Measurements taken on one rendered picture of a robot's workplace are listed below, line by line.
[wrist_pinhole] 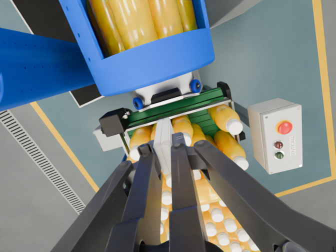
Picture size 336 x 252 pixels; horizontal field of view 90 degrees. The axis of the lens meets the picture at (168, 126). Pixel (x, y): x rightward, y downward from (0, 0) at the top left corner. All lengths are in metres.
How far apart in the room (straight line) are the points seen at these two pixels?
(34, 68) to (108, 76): 0.50
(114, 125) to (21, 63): 0.37
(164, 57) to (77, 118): 1.58
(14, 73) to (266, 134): 0.78
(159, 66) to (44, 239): 2.95
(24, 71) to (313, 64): 1.96
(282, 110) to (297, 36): 1.37
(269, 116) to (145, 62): 0.36
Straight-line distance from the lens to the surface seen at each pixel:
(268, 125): 0.53
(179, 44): 0.31
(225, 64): 1.61
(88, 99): 1.55
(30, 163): 2.34
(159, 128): 0.18
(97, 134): 0.79
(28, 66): 0.78
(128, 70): 0.31
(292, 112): 0.56
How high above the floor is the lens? 1.53
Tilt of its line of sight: 69 degrees down
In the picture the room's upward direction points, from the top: 180 degrees clockwise
